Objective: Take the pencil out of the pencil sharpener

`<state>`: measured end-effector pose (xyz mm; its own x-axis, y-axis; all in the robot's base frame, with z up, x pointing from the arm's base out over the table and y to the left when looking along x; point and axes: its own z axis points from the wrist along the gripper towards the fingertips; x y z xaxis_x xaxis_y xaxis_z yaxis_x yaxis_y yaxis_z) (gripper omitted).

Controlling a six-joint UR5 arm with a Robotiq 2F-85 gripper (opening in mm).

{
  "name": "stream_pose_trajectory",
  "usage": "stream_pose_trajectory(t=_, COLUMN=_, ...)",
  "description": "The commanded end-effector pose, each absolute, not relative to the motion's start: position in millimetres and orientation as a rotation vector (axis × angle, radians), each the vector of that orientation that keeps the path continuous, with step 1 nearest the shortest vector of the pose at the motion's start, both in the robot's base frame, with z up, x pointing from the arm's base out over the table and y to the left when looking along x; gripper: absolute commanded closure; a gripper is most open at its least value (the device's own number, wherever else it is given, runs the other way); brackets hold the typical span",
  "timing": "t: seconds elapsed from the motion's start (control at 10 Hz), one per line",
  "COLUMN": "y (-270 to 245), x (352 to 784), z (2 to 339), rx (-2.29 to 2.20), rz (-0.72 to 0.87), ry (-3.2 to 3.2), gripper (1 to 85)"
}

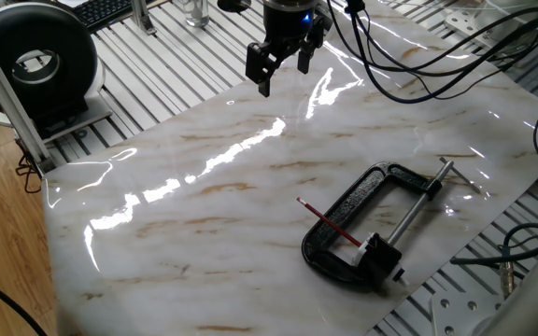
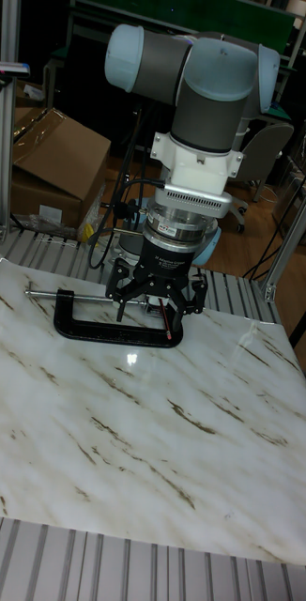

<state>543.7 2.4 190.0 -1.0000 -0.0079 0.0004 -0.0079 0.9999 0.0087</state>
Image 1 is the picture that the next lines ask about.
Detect perforated metal plate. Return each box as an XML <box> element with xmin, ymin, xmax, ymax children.
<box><xmin>443</xmin><ymin>7</ymin><xmax>502</xmax><ymax>49</ymax></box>

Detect clear drinking glass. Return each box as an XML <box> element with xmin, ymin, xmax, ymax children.
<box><xmin>182</xmin><ymin>0</ymin><xmax>211</xmax><ymax>28</ymax></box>

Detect black metal C-clamp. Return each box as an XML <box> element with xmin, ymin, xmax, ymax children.
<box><xmin>301</xmin><ymin>157</ymin><xmax>483</xmax><ymax>287</ymax></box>

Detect white small block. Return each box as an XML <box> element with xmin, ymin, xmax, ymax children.
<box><xmin>351</xmin><ymin>231</ymin><xmax>411</xmax><ymax>288</ymax></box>

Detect tangled black cable under frame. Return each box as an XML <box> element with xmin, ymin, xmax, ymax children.
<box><xmin>14</xmin><ymin>151</ymin><xmax>43</xmax><ymax>195</ymax></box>

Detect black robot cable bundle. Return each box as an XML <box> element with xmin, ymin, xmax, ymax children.
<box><xmin>327</xmin><ymin>0</ymin><xmax>538</xmax><ymax>170</ymax></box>

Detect small aluminium bracket post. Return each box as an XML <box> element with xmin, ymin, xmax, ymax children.
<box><xmin>130</xmin><ymin>0</ymin><xmax>159</xmax><ymax>36</ymax></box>

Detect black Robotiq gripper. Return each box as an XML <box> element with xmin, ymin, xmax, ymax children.
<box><xmin>245</xmin><ymin>0</ymin><xmax>333</xmax><ymax>98</ymax></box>

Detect glossy marble pattern sheet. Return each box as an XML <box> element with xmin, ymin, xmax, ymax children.
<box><xmin>41</xmin><ymin>0</ymin><xmax>538</xmax><ymax>336</ymax></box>

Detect black cables by robot base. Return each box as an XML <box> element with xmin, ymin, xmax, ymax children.
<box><xmin>449</xmin><ymin>221</ymin><xmax>538</xmax><ymax>300</ymax></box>

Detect red pencil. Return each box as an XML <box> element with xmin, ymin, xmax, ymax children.
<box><xmin>296</xmin><ymin>196</ymin><xmax>364</xmax><ymax>249</ymax></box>

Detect black round base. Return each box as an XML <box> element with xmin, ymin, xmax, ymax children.
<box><xmin>216</xmin><ymin>0</ymin><xmax>253</xmax><ymax>14</ymax></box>

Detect black computer keyboard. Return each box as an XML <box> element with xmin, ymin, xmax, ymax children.
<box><xmin>71</xmin><ymin>0</ymin><xmax>158</xmax><ymax>34</ymax></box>

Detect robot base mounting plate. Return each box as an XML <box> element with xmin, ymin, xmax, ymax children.
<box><xmin>429</xmin><ymin>289</ymin><xmax>504</xmax><ymax>336</ymax></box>

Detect aluminium frame post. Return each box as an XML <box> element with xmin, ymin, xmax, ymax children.
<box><xmin>0</xmin><ymin>17</ymin><xmax>58</xmax><ymax>175</ymax></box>

